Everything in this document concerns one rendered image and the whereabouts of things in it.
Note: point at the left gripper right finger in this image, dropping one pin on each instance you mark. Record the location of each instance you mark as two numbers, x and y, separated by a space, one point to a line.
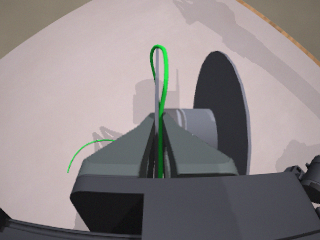
187 156

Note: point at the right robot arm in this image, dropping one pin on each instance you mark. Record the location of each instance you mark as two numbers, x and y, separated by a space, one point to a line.
310 180

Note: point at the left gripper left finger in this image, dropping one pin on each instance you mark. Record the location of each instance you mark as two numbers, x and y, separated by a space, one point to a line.
127 155

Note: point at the green cable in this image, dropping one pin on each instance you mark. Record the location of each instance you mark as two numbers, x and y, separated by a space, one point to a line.
161 106

